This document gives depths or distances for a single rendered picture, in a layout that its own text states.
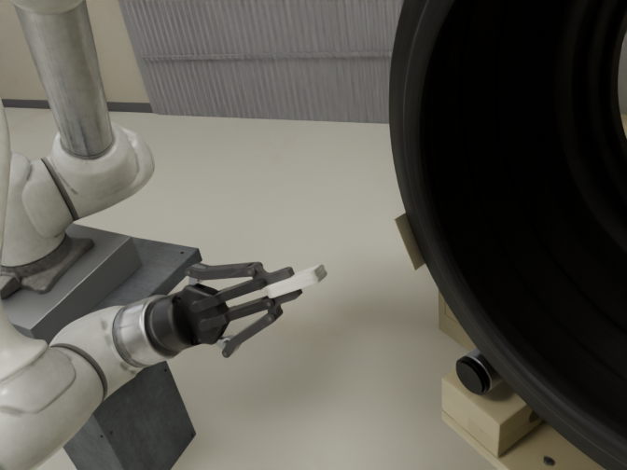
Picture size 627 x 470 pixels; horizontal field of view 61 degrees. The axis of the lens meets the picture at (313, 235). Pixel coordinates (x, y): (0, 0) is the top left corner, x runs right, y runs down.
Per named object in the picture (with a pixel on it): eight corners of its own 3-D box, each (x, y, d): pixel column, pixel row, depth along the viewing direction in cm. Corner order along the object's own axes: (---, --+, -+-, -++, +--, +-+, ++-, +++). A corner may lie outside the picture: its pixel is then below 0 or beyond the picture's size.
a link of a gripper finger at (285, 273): (261, 285, 66) (251, 264, 66) (295, 274, 64) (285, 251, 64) (256, 290, 65) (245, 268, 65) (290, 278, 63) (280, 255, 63)
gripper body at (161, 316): (173, 286, 75) (224, 267, 71) (197, 341, 76) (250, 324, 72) (138, 306, 68) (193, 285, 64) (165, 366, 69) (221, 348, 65)
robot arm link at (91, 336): (176, 346, 80) (124, 403, 69) (104, 368, 87) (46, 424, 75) (140, 284, 78) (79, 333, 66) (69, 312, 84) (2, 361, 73)
